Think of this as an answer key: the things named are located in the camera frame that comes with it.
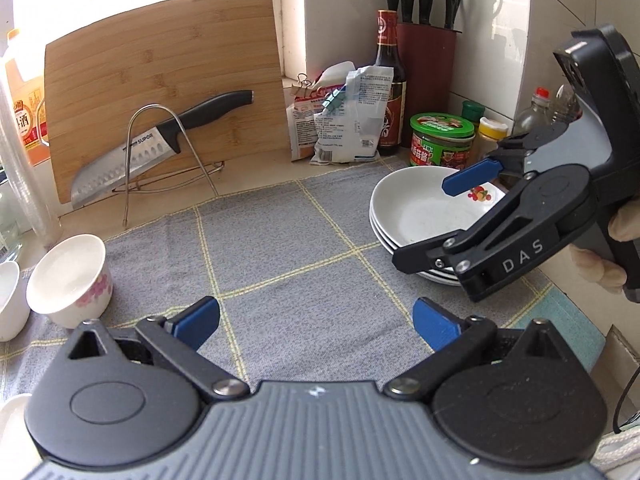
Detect brown cardboard box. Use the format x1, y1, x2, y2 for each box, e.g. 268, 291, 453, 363
602, 324, 640, 363

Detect white bag blue print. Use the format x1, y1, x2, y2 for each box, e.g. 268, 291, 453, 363
310, 65, 393, 166

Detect black-handled santoku knife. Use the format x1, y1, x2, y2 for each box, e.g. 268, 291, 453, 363
70, 90, 255, 211

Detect grey teal checked tablecloth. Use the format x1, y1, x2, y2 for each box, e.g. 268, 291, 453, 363
0, 157, 607, 401

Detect orange cooking wine bottle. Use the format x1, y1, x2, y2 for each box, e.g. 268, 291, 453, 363
2, 29, 53, 167

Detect clear bottle red cap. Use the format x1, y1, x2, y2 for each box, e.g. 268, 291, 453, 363
512, 86, 553, 136

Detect crumpled white bag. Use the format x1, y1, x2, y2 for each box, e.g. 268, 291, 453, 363
312, 60, 362, 92

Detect black cable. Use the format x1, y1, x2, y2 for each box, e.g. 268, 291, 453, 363
611, 360, 640, 433

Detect bamboo cutting board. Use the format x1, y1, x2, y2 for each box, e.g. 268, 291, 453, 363
44, 0, 293, 206

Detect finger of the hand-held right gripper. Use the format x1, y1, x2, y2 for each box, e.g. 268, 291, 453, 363
441, 132, 538, 197
391, 229, 483, 275

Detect teal bag clip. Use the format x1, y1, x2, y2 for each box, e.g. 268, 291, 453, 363
322, 87, 348, 116

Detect yellow cap spice bottle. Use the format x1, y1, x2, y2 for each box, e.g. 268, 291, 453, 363
475, 116, 510, 161

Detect red white food bag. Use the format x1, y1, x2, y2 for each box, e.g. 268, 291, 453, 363
286, 91, 326, 162

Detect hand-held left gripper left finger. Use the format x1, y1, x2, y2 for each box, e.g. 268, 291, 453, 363
67, 296, 251, 401

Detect person's right hand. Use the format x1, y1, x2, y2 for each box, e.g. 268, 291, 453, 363
571, 198, 640, 289

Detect white bowl pink flowers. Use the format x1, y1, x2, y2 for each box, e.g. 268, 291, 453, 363
26, 234, 114, 330
0, 393, 33, 441
0, 261, 33, 343

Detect dark red knife block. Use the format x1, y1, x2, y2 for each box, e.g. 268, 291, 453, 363
396, 22, 461, 133

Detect metal wire rack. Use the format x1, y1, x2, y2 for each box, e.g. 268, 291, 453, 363
111, 104, 226, 228

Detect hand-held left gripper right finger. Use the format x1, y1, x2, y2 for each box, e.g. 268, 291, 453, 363
384, 296, 558, 403

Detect clear plastic bottle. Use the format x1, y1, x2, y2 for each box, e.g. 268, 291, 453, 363
552, 85, 582, 126

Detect dark soy sauce bottle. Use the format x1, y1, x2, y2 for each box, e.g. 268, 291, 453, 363
375, 9, 408, 157

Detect green lid sauce jar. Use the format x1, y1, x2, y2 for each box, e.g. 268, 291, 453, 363
409, 111, 476, 168

